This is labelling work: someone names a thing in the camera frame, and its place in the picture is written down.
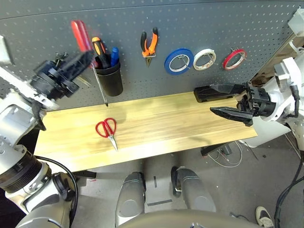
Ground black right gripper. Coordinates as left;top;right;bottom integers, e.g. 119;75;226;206
209;82;277;127

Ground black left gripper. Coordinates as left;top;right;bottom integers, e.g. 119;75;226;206
30;51;95;100

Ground red handled screwdriver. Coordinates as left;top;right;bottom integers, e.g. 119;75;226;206
70;20;109;107

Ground red tape roll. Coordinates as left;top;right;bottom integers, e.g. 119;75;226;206
222;48;247;71

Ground orange black pliers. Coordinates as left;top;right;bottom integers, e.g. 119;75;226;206
140;27;159;67

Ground red handled scissors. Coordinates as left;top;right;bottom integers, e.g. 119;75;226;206
95;117;119;152

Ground dark grey pegboard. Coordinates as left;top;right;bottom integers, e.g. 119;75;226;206
0;0;300;112

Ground orange black screwdriver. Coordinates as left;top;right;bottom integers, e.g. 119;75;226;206
92;37;111;68

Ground black tool case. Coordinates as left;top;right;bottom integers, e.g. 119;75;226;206
193;85;235;103

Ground black tool cup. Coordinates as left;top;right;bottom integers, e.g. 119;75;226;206
95;54;124;97

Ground metal peg hook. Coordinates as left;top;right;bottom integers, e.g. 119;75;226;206
204;53;218;65
178;55;192;69
229;47;252;61

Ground white tape roll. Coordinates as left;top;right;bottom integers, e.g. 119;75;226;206
193;48;217;71

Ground blue tape roll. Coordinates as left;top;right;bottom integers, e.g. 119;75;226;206
164;48;195;76

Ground white plastic hook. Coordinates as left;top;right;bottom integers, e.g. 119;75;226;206
288;40;304;57

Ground silver robot right leg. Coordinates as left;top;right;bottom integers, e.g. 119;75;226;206
171;166;217;213

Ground silver robot leg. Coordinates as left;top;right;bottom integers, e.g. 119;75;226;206
171;166;217;213
115;172;147;226

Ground translucent plastic bin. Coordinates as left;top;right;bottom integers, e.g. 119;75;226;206
287;8;304;36

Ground white black sneaker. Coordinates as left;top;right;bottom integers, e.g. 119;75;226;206
256;206;274;228

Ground grey floor tape strip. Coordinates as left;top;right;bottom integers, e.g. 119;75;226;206
147;199;173;207

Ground grey robot torso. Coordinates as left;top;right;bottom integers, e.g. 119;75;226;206
123;209;259;228

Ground silver robot left leg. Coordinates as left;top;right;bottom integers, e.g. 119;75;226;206
115;172;147;226

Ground black handled scissors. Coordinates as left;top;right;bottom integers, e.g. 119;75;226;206
56;52;92;86

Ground blue handled tool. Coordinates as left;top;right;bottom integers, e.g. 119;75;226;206
110;47;119;67

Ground black table bracket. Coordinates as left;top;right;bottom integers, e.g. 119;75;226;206
200;143;232;157
73;170;97;179

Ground white pegboard frame post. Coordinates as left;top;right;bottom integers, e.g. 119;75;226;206
250;30;295;84

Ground white cable bundle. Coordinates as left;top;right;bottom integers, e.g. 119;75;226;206
210;141;243;168

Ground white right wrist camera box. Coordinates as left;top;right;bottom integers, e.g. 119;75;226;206
261;57;304;124

